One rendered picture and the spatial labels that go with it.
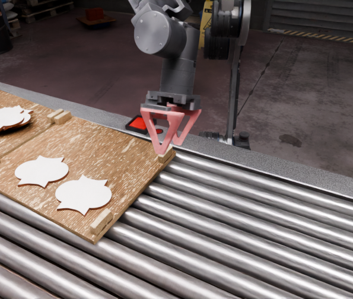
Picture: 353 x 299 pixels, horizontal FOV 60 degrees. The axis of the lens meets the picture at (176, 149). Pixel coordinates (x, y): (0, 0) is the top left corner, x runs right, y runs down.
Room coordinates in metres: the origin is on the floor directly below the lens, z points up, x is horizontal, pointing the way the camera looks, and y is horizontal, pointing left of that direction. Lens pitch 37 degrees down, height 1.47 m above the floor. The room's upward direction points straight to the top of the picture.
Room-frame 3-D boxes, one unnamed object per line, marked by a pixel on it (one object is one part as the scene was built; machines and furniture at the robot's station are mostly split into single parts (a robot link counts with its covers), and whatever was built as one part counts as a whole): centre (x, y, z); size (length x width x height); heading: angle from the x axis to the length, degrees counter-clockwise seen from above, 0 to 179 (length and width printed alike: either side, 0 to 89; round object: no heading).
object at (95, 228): (0.42, 0.16, 0.95); 0.06 x 0.02 x 0.03; 151
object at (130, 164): (0.64, 0.26, 0.93); 0.41 x 0.35 x 0.02; 61
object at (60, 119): (0.85, 0.37, 0.95); 0.06 x 0.02 x 0.03; 151
